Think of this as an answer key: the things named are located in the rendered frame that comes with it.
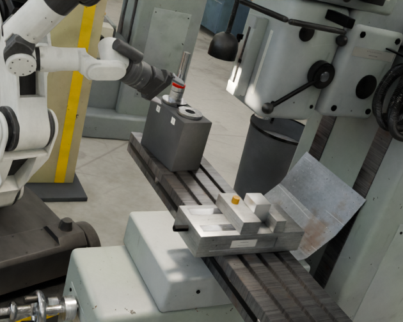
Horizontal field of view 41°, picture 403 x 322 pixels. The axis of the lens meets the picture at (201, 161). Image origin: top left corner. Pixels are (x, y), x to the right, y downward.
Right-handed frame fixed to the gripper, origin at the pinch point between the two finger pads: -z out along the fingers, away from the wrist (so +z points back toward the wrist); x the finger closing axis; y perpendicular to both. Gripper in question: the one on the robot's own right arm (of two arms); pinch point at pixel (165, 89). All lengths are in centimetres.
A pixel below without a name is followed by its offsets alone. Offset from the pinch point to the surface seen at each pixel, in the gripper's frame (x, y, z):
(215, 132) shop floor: -117, 167, -246
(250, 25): 39.9, -17.8, 16.0
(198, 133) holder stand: -2.7, -9.3, -16.5
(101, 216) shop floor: -127, 45, -92
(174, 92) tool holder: -3.3, 6.7, -10.6
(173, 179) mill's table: -15.8, -20.9, -14.0
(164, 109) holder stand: -8.2, 1.8, -8.8
